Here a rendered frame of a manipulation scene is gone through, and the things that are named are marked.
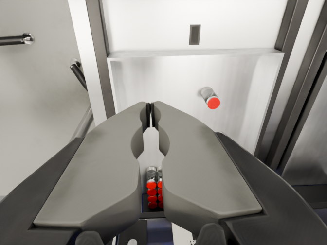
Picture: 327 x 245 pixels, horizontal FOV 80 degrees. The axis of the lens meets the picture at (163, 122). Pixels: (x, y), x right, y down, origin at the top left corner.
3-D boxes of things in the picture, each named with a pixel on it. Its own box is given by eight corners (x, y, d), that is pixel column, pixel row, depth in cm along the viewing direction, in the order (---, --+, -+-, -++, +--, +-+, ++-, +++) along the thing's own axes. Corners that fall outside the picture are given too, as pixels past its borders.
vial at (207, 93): (212, 97, 36) (219, 108, 32) (200, 97, 36) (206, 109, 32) (213, 86, 35) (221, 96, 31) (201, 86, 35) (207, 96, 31)
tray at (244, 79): (234, 187, 50) (240, 199, 47) (132, 193, 49) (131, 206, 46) (272, 47, 32) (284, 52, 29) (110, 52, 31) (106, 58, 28)
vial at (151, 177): (156, 172, 45) (156, 188, 41) (146, 173, 45) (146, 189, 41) (155, 166, 44) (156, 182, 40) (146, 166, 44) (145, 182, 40)
